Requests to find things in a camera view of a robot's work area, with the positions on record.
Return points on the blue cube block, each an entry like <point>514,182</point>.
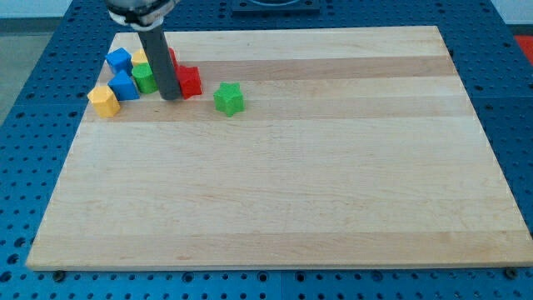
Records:
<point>119,60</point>

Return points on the blue triangle block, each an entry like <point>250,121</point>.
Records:
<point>123,87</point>

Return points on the red block behind rod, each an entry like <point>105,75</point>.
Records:
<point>173,57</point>

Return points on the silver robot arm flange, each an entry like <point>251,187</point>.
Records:
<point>141,15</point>

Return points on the green star block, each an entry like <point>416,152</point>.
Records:
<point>229,99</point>

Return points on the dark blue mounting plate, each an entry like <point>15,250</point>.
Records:
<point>275,6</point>

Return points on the green cylinder block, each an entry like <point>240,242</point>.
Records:
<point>144,78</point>

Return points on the yellow block at back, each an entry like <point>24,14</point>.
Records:
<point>139,57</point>

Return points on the red star block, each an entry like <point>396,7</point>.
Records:
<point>190,81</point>

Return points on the grey cylindrical pointer rod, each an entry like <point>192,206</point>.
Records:
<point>155,46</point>

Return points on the red object at edge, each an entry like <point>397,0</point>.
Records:
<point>526,45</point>

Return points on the yellow hexagon block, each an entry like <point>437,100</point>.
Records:
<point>104,101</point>

